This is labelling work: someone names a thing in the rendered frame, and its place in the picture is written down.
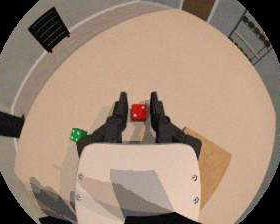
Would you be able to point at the green die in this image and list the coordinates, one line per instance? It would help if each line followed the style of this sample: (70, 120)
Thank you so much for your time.
(77, 133)

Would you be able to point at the tan mat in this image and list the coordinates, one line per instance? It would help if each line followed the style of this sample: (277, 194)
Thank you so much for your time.
(213, 163)

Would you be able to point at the red die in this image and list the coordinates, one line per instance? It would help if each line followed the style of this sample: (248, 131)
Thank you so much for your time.
(139, 112)

